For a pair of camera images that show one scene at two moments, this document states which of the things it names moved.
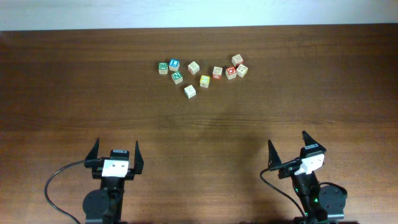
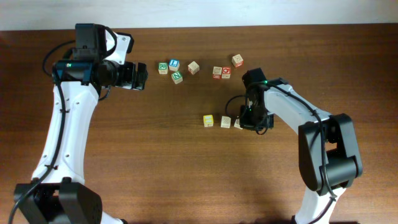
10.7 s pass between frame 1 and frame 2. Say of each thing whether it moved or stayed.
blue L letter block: stayed
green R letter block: stayed
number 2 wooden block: stayed
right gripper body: moved
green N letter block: stayed
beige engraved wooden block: moved
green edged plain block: moved
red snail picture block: stayed
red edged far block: stayed
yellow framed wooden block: moved
